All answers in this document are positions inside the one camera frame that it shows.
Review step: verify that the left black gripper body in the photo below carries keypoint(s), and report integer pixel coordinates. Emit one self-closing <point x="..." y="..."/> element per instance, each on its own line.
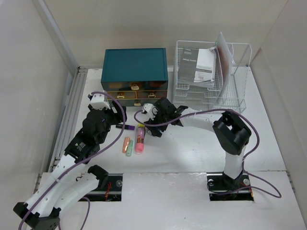
<point x="112" y="118"/>

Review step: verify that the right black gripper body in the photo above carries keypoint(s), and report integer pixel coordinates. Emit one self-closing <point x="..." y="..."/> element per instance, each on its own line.
<point x="159" y="118"/>

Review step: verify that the grey setup guide booklet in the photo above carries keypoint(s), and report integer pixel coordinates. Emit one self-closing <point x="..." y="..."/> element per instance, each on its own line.
<point x="197" y="67"/>

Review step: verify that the clear mesh zip pouch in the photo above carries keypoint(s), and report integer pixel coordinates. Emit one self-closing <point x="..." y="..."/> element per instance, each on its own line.
<point x="226" y="61"/>

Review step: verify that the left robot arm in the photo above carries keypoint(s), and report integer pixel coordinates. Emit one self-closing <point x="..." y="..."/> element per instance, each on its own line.
<point x="45" y="208"/>

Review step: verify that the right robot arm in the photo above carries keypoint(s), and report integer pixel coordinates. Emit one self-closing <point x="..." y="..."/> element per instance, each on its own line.
<point x="232" y="133"/>

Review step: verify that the black purple marker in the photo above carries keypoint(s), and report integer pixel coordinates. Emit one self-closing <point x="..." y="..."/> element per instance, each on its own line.
<point x="126" y="127"/>

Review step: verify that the pink glue stick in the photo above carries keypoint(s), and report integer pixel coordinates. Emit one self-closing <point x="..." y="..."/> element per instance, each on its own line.
<point x="139" y="147"/>

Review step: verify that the orange highlighter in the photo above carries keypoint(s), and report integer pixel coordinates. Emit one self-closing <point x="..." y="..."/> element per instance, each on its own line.
<point x="125" y="144"/>

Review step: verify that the green highlighter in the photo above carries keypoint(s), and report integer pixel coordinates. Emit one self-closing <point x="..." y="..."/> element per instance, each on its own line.
<point x="129" y="148"/>

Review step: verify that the teal drawer organizer box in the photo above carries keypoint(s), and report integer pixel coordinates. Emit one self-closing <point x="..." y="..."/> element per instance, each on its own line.
<point x="135" y="76"/>

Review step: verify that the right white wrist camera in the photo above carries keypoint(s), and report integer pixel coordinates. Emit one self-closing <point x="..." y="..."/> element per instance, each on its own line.
<point x="150" y="110"/>

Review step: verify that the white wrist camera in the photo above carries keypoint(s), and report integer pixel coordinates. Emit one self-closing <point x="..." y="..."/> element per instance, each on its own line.
<point x="98" y="101"/>
<point x="150" y="110"/>

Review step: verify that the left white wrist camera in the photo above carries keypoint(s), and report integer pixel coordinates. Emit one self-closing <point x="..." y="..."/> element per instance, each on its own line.
<point x="98" y="101"/>

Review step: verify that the aluminium frame rail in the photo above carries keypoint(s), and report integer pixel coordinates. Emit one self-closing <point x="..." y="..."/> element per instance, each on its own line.
<point x="69" y="118"/>

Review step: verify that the white wire file rack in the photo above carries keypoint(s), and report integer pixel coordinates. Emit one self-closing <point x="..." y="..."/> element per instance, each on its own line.
<point x="229" y="94"/>

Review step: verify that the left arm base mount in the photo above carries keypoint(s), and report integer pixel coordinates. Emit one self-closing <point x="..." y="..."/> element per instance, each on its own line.
<point x="111" y="191"/>

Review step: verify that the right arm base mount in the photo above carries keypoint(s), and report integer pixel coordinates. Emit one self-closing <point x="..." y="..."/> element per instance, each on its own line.
<point x="223" y="188"/>

